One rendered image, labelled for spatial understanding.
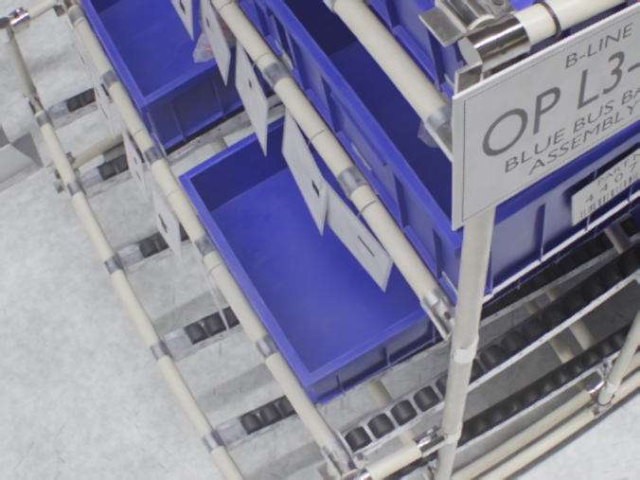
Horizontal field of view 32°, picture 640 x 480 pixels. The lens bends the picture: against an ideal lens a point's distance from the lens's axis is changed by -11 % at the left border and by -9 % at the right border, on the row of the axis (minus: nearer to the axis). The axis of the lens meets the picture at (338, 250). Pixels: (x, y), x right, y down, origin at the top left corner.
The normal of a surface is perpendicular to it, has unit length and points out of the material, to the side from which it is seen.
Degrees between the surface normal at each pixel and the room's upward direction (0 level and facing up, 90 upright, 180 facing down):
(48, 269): 0
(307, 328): 3
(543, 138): 90
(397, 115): 4
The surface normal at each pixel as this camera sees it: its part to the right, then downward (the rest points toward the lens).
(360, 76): -0.11, -0.40
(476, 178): 0.51, 0.76
